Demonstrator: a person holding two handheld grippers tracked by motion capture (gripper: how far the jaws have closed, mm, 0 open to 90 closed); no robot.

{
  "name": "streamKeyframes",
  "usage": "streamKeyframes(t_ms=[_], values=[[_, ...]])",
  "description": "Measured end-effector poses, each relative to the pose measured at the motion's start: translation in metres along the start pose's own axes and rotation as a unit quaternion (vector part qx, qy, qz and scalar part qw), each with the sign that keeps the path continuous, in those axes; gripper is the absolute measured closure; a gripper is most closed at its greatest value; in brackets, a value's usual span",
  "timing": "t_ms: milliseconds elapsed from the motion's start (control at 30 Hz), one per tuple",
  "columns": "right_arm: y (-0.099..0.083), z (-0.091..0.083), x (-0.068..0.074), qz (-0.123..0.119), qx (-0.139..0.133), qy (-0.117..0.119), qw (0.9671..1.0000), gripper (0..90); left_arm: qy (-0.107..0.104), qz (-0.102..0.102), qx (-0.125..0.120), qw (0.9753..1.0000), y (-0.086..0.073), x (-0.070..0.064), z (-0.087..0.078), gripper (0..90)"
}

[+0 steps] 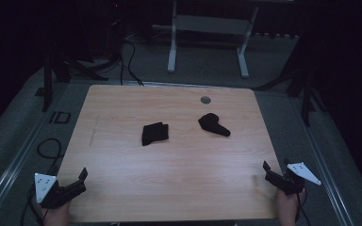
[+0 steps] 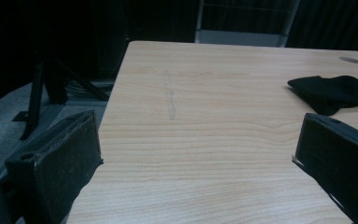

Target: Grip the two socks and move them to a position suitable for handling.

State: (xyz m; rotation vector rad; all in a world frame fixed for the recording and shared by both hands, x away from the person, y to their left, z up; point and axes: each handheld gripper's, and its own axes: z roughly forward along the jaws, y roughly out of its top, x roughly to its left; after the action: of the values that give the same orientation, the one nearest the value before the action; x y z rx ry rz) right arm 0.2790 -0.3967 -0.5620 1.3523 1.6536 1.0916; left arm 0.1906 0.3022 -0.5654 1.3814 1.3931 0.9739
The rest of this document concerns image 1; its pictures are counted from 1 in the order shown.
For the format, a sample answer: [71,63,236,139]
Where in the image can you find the black sock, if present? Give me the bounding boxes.
[141,121,170,147]
[197,112,232,137]

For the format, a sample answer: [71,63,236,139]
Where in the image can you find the metal floor rail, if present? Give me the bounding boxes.
[290,97,356,226]
[0,103,56,226]

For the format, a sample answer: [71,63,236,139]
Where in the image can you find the person's right hand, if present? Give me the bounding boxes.
[275,187,307,226]

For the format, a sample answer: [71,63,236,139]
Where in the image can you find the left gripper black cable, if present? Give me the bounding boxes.
[19,184,46,226]

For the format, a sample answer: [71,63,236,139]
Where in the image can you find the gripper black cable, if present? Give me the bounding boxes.
[19,184,46,226]
[296,186,311,226]

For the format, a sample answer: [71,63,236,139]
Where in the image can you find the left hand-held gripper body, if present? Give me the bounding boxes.
[34,172,78,210]

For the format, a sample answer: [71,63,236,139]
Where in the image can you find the white metal table frame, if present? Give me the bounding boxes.
[167,0,260,79]

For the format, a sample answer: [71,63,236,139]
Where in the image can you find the black looped floor cable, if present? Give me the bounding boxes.
[36,137,65,177]

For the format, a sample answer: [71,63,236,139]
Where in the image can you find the black metal stand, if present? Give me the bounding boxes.
[254,31,328,127]
[35,46,109,113]

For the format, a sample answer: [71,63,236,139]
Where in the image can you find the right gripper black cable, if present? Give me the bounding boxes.
[296,186,311,226]

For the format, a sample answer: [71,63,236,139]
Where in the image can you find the black floor cables bundle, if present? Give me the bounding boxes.
[118,37,145,87]

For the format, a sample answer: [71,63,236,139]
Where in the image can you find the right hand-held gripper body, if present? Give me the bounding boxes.
[275,161,322,196]

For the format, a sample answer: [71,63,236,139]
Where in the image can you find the person's left hand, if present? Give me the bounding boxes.
[41,201,73,226]

